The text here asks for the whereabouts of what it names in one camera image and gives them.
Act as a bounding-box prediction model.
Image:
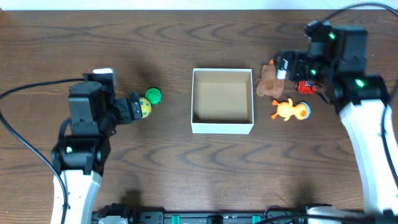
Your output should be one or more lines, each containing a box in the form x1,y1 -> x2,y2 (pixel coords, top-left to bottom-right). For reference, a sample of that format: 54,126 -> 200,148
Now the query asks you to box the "yellow ball with blue letters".
139,97 -> 152,118

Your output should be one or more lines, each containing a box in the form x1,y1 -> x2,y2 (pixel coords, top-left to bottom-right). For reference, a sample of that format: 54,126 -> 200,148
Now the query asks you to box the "red toy car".
295,80 -> 317,95

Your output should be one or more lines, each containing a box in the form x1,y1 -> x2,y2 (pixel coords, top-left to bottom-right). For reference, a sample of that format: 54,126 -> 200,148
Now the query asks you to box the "brown plush toy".
255,64 -> 284,98

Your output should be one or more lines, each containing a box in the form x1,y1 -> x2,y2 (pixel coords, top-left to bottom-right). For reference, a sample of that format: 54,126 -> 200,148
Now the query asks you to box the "orange rubber duck toy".
271,98 -> 312,121

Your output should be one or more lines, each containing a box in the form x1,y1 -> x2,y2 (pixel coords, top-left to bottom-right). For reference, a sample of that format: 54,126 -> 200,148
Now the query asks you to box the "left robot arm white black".
51,81 -> 142,223

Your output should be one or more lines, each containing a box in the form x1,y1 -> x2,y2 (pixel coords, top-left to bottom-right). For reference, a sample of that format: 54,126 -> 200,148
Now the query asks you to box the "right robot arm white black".
273,21 -> 397,215

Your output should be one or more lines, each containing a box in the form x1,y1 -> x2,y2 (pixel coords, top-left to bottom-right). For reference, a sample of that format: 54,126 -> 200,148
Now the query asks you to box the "green lattice plastic ball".
145,88 -> 162,105

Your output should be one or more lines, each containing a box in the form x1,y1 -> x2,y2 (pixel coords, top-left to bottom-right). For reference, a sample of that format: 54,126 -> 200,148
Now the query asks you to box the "white cardboard box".
190,68 -> 254,134

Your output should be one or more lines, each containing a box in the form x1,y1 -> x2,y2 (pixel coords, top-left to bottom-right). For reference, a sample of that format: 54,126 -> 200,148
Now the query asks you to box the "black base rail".
91,203 -> 368,224

